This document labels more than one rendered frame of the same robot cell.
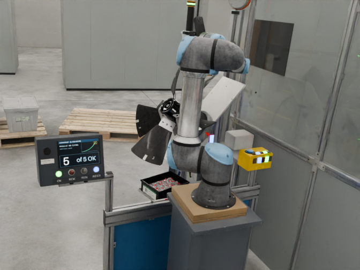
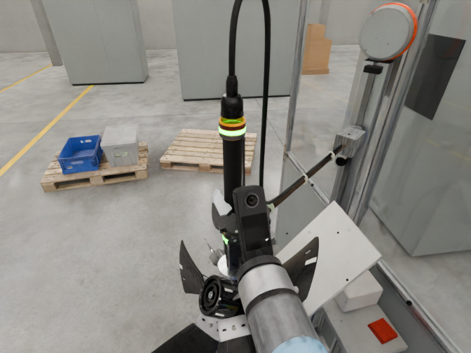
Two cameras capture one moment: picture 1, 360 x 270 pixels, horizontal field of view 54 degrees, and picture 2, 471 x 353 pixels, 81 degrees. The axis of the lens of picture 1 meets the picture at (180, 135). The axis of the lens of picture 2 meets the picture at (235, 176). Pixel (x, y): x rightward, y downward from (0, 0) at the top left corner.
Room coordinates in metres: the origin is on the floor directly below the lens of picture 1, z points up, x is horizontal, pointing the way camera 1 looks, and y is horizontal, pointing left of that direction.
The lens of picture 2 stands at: (1.60, -0.10, 1.99)
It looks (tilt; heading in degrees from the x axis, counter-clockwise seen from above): 34 degrees down; 14
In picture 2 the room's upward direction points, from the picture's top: straight up
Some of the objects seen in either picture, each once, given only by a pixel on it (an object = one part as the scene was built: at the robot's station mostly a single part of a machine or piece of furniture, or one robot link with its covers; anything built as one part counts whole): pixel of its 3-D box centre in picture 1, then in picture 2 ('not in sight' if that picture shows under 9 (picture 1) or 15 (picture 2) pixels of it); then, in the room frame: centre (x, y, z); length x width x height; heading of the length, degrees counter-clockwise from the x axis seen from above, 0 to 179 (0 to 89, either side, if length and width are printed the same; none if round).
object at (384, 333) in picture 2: not in sight; (383, 330); (2.29, -0.53, 0.87); 0.08 x 0.08 x 0.02; 34
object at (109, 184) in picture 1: (109, 192); not in sight; (1.44, 0.30, 0.96); 0.03 x 0.03 x 0.20; 28
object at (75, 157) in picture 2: not in sight; (83, 153); (4.15, 2.54, 0.25); 0.60 x 0.41 x 0.22; 29
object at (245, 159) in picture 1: (254, 159); not in sight; (1.82, -0.43, 1.02); 0.16 x 0.10 x 0.11; 118
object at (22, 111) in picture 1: (21, 113); (123, 145); (4.39, 2.10, 0.31); 0.60 x 0.42 x 0.33; 28
